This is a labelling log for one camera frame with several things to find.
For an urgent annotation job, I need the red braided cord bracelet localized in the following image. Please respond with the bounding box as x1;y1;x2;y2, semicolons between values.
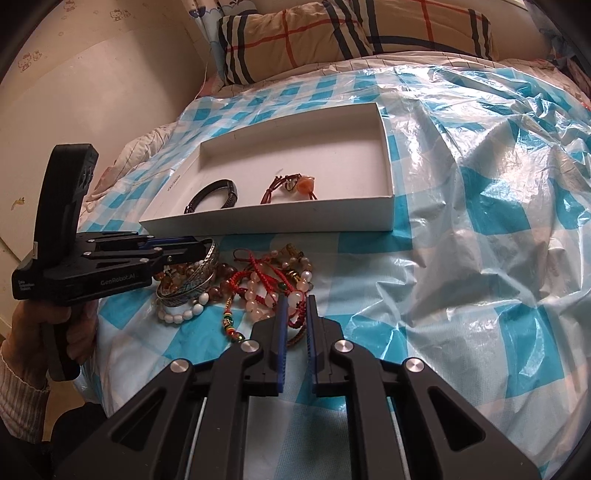
227;248;309;331

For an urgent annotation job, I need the pink bead bracelet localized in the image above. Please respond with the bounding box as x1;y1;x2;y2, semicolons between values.
241;248;316;319

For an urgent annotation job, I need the white bead bracelet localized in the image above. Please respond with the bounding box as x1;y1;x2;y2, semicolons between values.
156;294;212;326

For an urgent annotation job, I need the wide silver cuff bangle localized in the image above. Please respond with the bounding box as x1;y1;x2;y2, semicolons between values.
153;238;219;307

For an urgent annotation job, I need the amber bead bracelet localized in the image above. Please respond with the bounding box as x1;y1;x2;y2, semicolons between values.
154;260;242;301

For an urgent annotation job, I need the blue checkered plastic sheet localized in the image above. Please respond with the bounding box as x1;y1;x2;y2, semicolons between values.
81;58;590;478

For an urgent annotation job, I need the black bangle bracelet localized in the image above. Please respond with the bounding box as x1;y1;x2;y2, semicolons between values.
183;178;236;215

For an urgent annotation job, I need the plaid pillow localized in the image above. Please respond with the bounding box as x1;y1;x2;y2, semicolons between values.
217;1;498;85

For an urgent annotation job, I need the orange stone red cord bracelet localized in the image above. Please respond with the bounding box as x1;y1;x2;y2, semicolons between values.
259;173;319;206

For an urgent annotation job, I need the multicolour thread bracelet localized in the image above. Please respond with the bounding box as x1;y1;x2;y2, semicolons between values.
221;294;250;346

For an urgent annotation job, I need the white cardboard tray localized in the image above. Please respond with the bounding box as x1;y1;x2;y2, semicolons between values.
140;103;394;237

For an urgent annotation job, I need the person's left hand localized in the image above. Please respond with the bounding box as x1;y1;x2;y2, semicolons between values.
1;300;98;390

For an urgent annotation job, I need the left knit sleeve forearm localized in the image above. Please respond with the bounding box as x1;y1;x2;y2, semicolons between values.
1;340;50;444

